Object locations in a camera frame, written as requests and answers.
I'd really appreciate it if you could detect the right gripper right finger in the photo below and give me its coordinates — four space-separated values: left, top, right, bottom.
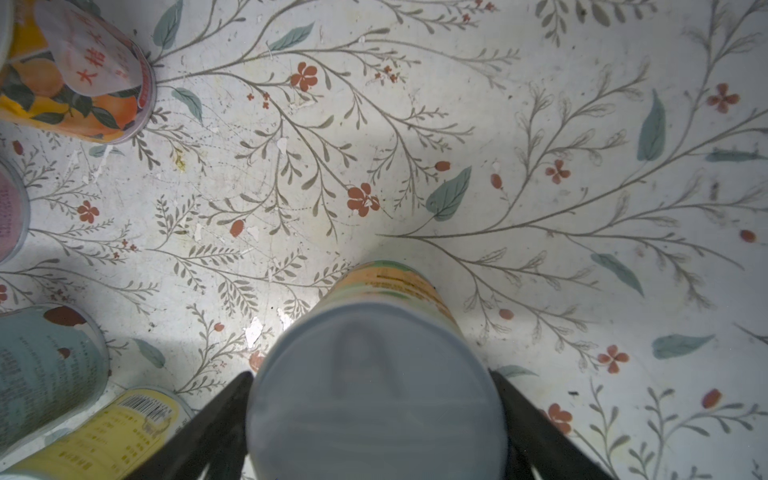
489 370 611 480

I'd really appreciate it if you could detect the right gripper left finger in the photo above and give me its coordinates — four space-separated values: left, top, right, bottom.
128 372 254 480

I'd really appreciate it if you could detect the yellow green can plastic lid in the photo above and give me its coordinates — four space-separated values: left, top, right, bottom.
245 259 510 480

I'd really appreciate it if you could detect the yellow label can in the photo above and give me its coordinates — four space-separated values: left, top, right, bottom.
1 387 193 480

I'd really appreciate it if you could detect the green label can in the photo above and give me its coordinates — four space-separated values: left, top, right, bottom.
1 303 110 456

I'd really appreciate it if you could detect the floral patterned mat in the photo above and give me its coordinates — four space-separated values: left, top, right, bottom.
1 1 767 479

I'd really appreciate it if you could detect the pink label can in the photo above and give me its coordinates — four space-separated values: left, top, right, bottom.
0 158 31 263

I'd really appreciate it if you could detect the orange fruit can white lid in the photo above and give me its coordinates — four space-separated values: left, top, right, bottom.
1 1 156 144

